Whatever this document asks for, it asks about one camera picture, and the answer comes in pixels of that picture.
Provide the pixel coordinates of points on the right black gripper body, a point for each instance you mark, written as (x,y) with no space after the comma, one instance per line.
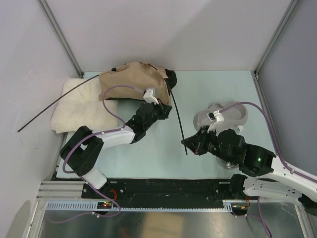
(209,143)

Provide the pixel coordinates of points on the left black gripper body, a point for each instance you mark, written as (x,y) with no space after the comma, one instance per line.
(158,111)

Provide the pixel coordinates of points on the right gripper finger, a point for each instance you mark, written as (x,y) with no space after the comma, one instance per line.
(202,135)
(192,145)

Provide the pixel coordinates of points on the beige pet tent fabric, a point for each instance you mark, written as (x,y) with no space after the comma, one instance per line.
(140,75)

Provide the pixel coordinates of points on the black tent pole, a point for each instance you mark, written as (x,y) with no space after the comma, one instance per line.
(57,104)
(177,111)

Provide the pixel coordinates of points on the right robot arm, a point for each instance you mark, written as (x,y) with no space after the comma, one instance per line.
(256,163)

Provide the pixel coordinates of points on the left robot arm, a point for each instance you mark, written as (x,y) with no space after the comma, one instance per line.
(82,150)

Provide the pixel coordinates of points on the stainless steel pet bowl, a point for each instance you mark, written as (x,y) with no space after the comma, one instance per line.
(227,165)

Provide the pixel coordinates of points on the grey double pet feeder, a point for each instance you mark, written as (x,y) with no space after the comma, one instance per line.
(236,115)

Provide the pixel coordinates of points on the clear plastic water bottle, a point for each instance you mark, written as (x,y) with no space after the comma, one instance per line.
(237,129)

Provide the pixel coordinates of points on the white fluffy cushion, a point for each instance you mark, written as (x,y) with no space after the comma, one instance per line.
(81,109)

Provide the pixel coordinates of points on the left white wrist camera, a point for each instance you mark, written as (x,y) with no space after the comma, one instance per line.
(150,96)

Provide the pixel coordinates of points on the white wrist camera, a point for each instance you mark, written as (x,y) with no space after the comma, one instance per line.
(216,119)
(150,96)

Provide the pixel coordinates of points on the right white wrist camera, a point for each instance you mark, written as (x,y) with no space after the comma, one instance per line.
(216,119)

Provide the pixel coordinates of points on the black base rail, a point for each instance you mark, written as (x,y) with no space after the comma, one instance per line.
(175,192)

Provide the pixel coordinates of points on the white slotted cable duct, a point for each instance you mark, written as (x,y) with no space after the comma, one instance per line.
(222,206)

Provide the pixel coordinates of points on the left aluminium frame post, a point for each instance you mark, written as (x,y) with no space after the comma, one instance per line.
(43,4)

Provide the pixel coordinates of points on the aluminium frame post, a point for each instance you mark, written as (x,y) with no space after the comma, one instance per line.
(290,11)
(43,4)

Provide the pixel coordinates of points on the right aluminium frame post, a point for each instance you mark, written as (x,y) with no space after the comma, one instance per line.
(290,11)

